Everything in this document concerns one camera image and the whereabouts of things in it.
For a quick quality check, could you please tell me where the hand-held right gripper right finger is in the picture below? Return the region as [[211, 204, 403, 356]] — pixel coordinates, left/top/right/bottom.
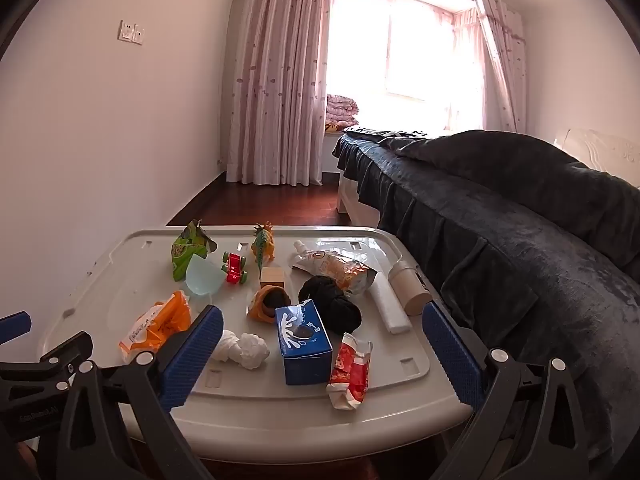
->
[[422, 301, 619, 480]]

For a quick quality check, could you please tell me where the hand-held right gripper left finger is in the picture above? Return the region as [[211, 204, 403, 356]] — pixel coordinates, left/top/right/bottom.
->
[[54, 305, 224, 480]]

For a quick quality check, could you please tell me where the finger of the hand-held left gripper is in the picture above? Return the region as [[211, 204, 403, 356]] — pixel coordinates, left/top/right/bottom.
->
[[0, 311, 32, 345], [0, 331, 95, 402]]

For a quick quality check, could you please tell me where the orange plastic bag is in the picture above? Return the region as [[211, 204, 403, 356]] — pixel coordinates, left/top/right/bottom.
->
[[118, 290, 193, 363]]

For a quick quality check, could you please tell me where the red toy brick car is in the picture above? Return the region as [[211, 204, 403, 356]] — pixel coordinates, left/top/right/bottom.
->
[[222, 251, 249, 286]]

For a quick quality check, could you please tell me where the white crumpled tissue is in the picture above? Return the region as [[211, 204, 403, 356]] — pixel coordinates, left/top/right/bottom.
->
[[207, 329, 242, 365], [236, 332, 271, 372]]

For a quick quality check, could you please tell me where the brown paper cup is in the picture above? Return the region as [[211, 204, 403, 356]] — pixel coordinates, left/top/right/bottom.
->
[[387, 260, 433, 317]]

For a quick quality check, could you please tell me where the light blue plastic cup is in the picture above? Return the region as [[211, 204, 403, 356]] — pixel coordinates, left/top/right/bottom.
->
[[185, 254, 226, 297]]

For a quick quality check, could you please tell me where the white foam stick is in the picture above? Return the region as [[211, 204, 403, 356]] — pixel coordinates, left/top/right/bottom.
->
[[369, 270, 413, 335]]

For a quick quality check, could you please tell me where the green snack bag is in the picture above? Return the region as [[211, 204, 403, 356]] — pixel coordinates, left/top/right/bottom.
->
[[170, 220, 218, 282]]

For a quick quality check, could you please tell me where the white plastic table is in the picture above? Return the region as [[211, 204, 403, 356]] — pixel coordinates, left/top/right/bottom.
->
[[37, 226, 473, 466]]

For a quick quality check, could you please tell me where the red white crumpled wrapper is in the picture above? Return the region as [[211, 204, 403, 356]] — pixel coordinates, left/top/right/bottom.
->
[[326, 332, 374, 411]]

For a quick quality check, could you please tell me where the small wooden block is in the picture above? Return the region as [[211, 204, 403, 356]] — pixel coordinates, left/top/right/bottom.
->
[[259, 267, 286, 291]]

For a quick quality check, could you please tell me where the blue cardboard box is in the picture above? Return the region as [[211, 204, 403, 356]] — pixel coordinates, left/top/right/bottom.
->
[[274, 299, 334, 386]]

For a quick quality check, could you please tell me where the orange green toy dinosaur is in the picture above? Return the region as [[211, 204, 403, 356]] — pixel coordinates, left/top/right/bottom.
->
[[250, 221, 277, 276]]

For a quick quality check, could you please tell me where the black crumpled cloth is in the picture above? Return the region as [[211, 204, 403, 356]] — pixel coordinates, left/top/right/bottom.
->
[[298, 275, 362, 335]]

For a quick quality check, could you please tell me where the white orange toothpaste tube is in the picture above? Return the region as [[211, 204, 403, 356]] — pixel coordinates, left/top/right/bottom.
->
[[291, 240, 341, 273]]

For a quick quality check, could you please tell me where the white bed headboard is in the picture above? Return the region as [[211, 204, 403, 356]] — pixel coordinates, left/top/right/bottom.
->
[[552, 127, 640, 188]]

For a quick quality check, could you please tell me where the folded pink quilt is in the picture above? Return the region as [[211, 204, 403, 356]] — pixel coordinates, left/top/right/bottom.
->
[[324, 92, 361, 133]]

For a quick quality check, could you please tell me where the pink patterned curtain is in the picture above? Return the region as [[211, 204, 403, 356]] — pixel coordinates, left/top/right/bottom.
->
[[225, 0, 335, 187], [472, 0, 526, 133]]

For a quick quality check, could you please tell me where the bright window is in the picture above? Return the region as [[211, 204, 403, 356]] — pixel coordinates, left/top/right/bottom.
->
[[327, 0, 488, 131]]

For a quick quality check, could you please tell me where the white bed frame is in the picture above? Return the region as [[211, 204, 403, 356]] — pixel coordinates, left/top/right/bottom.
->
[[337, 170, 381, 228]]

